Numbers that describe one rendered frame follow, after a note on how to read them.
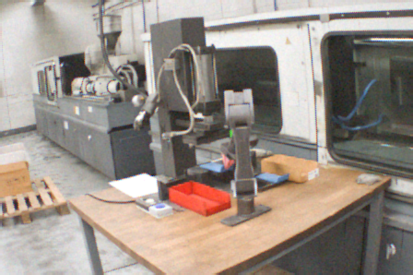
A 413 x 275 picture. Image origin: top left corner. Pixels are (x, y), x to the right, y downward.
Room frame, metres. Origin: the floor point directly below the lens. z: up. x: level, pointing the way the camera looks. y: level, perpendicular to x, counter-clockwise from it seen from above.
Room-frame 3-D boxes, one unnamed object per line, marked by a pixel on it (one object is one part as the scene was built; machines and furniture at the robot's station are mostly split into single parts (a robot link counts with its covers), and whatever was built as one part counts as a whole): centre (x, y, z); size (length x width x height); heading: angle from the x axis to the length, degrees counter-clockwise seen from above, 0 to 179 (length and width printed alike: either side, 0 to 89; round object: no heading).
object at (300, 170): (1.87, -0.36, 0.93); 0.25 x 0.13 x 0.08; 36
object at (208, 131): (1.91, 0.04, 1.22); 0.26 x 0.18 x 0.30; 36
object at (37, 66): (8.34, 2.84, 1.24); 2.95 x 0.98 x 0.90; 32
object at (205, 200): (1.61, 0.05, 0.93); 0.25 x 0.12 x 0.06; 36
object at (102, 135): (7.28, 2.15, 0.49); 5.51 x 1.02 x 0.97; 32
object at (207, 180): (1.86, -0.01, 0.94); 0.20 x 0.10 x 0.07; 126
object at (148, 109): (2.02, 0.25, 1.25); 0.19 x 0.07 x 0.19; 126
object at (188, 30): (1.97, 0.06, 1.44); 0.17 x 0.13 x 0.42; 36
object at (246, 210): (1.45, -0.12, 0.94); 0.20 x 0.07 x 0.08; 126
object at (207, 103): (1.86, -0.01, 1.37); 0.11 x 0.09 x 0.30; 126
